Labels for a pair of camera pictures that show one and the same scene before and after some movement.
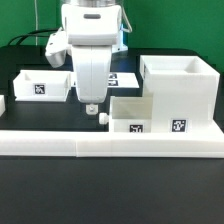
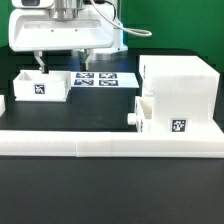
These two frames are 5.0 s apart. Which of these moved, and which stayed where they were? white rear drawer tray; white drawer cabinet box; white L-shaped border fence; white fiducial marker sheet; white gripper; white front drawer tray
Moved: white gripper; white front drawer tray
Stayed: white rear drawer tray; white L-shaped border fence; white fiducial marker sheet; white drawer cabinet box
